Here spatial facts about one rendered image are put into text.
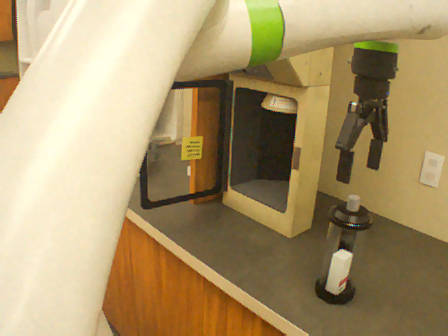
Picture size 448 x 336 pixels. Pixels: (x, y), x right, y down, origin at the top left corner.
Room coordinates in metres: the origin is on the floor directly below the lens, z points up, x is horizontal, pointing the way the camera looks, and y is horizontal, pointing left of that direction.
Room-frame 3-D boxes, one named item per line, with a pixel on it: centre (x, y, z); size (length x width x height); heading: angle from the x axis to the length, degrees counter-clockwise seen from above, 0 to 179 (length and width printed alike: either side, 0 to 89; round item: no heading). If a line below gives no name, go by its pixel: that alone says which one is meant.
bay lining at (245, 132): (1.24, -0.20, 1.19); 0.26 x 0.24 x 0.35; 43
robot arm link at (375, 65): (0.77, -0.29, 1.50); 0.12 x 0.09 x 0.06; 43
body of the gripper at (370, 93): (0.77, -0.30, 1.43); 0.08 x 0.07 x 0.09; 133
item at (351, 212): (0.77, -0.30, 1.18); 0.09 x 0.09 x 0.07
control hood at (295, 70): (1.11, -0.07, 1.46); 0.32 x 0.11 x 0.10; 43
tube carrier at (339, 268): (0.77, -0.30, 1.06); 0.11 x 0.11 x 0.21
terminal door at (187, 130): (1.17, 0.13, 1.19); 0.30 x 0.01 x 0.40; 125
